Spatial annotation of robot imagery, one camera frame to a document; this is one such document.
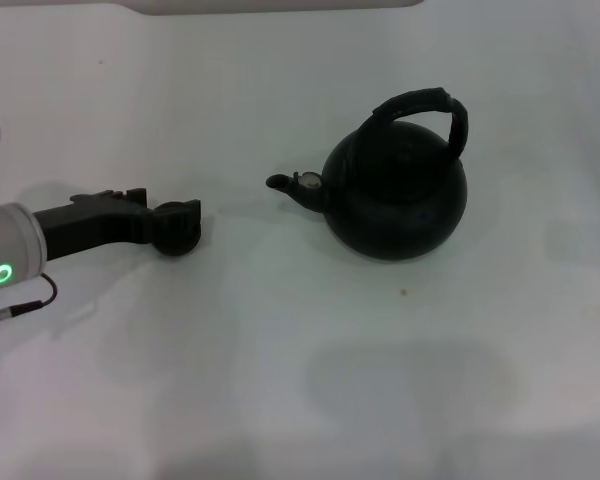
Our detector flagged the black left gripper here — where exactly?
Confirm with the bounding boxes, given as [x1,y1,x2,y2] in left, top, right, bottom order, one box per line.
[32,187,203,262]

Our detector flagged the small black teacup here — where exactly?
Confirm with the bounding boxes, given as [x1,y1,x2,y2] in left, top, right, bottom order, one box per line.
[155,214,203,258]

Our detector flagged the black round teapot with handle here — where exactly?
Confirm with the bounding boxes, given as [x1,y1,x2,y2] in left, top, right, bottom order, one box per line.
[265,86,469,262]

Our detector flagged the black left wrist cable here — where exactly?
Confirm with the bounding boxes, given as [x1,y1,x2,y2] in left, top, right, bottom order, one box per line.
[0,273,59,321]

